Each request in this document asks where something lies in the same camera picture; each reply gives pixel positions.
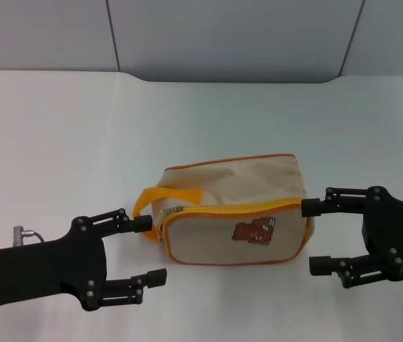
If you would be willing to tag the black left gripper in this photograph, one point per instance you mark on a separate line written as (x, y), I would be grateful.
(45, 270)

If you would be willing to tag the beige orange bear food bag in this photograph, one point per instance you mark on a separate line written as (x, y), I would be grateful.
(230, 181)

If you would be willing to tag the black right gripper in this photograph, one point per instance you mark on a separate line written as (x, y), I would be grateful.
(401, 231)

